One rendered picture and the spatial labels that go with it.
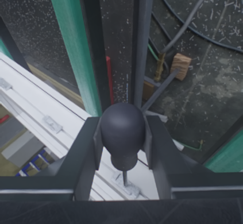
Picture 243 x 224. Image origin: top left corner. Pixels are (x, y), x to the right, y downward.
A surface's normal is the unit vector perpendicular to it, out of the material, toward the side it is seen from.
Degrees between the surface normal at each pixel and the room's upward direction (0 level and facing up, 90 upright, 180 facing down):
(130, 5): 0
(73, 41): 0
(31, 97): 90
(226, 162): 0
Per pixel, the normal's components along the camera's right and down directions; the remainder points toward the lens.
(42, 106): -0.03, -0.61
